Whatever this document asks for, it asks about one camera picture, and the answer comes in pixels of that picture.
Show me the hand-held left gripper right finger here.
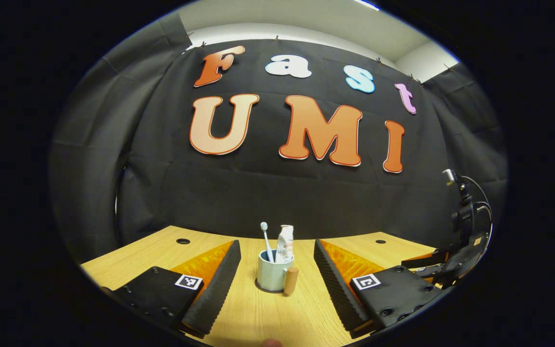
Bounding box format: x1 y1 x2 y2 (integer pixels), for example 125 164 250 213
313 239 444 338

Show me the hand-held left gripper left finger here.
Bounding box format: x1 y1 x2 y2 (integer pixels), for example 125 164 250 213
102 240 242 338

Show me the dark round coaster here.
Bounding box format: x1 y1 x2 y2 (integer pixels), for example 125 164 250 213
253 277 290 294

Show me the pale blue cup wooden handle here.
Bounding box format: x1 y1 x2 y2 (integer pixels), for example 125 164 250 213
257 250 300 296

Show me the white toothpaste tube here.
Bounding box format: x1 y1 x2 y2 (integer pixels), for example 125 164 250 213
276 225 295 264

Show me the white toothbrush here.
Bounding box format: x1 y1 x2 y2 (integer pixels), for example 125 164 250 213
260 222 276 263

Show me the wooden desktop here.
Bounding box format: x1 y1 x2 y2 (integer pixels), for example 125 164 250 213
80 226 439 347

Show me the black backdrop cloth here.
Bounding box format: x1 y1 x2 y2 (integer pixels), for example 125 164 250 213
49 12 509 270

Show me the black cable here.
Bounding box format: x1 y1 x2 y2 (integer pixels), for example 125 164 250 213
458 175 494 241

